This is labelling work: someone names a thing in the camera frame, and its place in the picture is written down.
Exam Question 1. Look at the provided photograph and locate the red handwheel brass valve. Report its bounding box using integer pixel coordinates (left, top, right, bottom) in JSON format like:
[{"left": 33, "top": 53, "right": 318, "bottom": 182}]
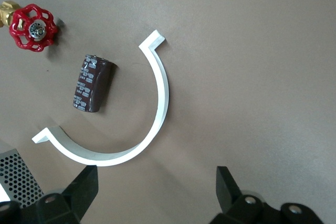
[{"left": 0, "top": 0, "right": 59, "bottom": 53}]

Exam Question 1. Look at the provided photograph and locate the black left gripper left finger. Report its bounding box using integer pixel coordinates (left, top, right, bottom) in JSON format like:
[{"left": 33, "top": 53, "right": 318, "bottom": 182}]
[{"left": 0, "top": 164, "right": 100, "bottom": 224}]

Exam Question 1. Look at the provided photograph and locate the white curved plastic bracket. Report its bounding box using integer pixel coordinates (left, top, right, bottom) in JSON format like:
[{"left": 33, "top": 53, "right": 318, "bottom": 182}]
[{"left": 31, "top": 29, "right": 170, "bottom": 167}]

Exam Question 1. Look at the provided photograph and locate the brown electrolytic capacitor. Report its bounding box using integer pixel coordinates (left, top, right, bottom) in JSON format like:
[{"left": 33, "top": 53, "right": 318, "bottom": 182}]
[{"left": 71, "top": 54, "right": 115, "bottom": 114}]

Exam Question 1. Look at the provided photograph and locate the perforated grey metal box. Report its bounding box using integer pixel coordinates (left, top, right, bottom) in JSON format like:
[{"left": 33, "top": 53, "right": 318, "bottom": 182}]
[{"left": 0, "top": 148, "right": 45, "bottom": 209}]

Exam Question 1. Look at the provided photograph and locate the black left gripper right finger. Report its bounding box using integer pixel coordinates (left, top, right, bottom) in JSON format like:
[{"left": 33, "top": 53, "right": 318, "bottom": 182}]
[{"left": 209, "top": 165, "right": 325, "bottom": 224}]

